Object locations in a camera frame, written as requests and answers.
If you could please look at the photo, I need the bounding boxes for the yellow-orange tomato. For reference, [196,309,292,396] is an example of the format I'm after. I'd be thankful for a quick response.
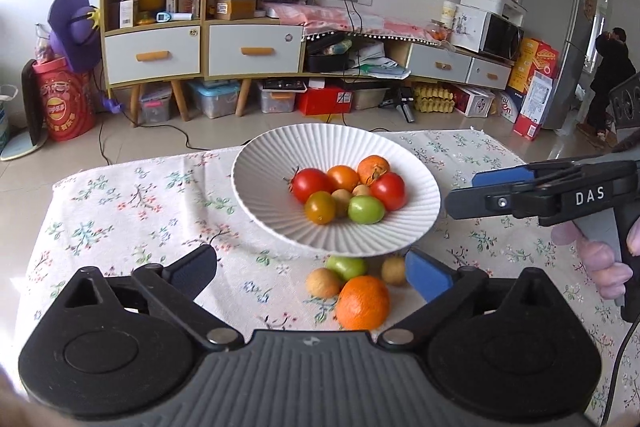
[304,190,337,226]

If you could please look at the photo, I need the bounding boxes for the black tripod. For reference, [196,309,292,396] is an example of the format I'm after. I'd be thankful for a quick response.
[378,87,417,124]

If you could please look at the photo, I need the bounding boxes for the clear storage box pink contents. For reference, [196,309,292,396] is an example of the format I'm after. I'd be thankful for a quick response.
[139,86,174,126]

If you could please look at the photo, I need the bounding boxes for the black panel on round base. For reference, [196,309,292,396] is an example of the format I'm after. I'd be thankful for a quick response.
[0,59,49,162]

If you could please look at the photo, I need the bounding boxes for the white ribbed plate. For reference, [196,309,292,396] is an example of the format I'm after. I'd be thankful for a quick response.
[231,123,442,257]

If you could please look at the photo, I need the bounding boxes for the green tomato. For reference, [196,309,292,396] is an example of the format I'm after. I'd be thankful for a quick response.
[347,195,386,225]
[325,255,368,283]

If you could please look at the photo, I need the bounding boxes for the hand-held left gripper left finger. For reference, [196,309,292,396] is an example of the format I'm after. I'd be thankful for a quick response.
[47,245,245,352]

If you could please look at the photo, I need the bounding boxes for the pink patterned cloth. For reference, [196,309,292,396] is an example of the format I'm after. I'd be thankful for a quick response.
[267,3,452,46]

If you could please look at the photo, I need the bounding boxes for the cardboard box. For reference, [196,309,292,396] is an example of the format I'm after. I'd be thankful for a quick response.
[215,0,256,20]

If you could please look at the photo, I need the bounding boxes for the translucent plastic box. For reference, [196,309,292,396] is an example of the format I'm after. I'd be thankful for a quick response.
[350,87,391,112]

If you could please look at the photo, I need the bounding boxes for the low cabinet with drawer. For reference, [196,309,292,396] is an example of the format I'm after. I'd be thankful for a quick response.
[204,18,307,118]

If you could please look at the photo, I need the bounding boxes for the tall shelf cabinet with drawer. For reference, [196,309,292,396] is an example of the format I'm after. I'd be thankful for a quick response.
[100,0,212,128]

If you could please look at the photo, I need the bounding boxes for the clear storage box blue lid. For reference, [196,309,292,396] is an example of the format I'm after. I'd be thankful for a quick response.
[187,79,241,119]

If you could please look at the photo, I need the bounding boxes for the white red printed box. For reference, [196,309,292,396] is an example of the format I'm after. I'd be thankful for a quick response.
[452,84,496,118]

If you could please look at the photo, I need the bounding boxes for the black floor cable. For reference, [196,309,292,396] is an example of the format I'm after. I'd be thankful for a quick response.
[97,106,252,166]

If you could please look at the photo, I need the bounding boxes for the white red carton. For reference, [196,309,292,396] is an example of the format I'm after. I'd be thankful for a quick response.
[512,72,559,142]

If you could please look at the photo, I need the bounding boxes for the long low drawer stand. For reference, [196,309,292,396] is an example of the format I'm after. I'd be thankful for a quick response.
[302,32,516,90]

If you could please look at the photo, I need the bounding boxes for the floral tablecloth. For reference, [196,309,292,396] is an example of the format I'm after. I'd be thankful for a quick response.
[22,129,640,427]

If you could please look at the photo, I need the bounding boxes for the person's right hand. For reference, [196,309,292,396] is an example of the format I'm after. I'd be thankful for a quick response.
[551,217,640,306]

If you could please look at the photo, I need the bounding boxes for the white paper bag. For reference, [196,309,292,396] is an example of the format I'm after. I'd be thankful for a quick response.
[0,84,19,148]

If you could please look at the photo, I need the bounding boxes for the purple hat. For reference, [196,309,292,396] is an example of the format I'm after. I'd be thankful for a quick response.
[47,0,104,76]

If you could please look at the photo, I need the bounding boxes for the clear storage box black lid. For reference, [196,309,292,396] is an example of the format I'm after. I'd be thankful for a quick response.
[259,78,307,114]

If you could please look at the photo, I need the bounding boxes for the white jar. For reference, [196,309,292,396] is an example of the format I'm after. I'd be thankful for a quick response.
[440,1,459,30]

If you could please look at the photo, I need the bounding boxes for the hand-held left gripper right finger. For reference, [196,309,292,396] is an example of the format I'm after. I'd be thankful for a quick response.
[377,248,576,349]

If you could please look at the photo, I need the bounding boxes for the stack of egg cartons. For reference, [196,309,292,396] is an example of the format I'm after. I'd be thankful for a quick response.
[410,82,459,114]

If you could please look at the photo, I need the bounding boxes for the loose paper sheets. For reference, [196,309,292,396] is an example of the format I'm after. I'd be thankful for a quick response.
[350,42,412,80]

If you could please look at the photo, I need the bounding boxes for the white appliance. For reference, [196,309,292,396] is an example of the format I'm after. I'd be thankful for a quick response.
[459,0,529,20]

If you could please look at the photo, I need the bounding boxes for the black basket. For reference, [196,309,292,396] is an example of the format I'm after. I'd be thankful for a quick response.
[306,38,354,74]

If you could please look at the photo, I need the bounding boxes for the red printed bucket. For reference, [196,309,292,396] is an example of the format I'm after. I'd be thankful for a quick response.
[32,59,99,143]

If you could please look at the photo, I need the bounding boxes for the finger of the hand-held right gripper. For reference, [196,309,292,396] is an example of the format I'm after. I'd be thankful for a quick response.
[444,181,540,221]
[471,161,576,188]

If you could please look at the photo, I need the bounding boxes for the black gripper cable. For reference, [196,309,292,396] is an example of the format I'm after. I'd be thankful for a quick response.
[600,302,640,427]

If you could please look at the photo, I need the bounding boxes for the yellow red snack box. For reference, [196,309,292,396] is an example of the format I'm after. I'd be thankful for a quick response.
[507,38,561,96]

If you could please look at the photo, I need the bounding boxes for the orange tomato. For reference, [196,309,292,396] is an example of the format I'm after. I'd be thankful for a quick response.
[326,165,361,192]

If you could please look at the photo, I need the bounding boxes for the silver refrigerator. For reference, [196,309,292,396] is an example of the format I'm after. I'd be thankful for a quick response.
[520,0,601,130]

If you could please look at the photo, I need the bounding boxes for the orange mandarin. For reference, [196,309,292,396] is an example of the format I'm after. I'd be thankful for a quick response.
[357,155,391,185]
[336,275,390,331]

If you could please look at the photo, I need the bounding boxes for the red tomato with stem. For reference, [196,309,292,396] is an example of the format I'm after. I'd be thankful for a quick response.
[285,167,337,204]

